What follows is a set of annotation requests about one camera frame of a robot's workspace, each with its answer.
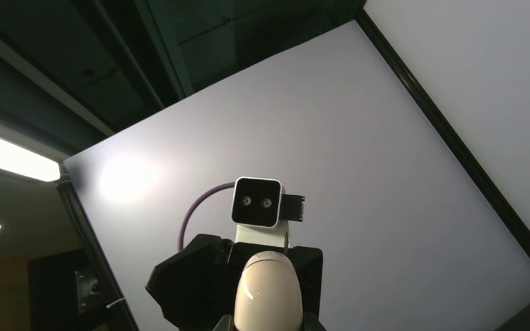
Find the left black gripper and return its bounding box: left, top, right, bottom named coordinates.
left=146, top=234, right=324, bottom=330

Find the cream earbud charging case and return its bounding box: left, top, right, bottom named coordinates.
left=233, top=251, right=303, bottom=331

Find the ceiling light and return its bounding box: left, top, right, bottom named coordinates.
left=0, top=138, right=61, bottom=182

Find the left frame post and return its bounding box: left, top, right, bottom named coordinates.
left=57, top=173, right=139, bottom=330

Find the frame post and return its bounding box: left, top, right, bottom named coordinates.
left=57, top=173, right=139, bottom=330
left=354, top=6, right=530, bottom=259

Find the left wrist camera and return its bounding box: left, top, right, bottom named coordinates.
left=231, top=177, right=305, bottom=229

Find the right frame post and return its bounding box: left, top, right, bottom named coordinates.
left=354, top=6, right=530, bottom=259

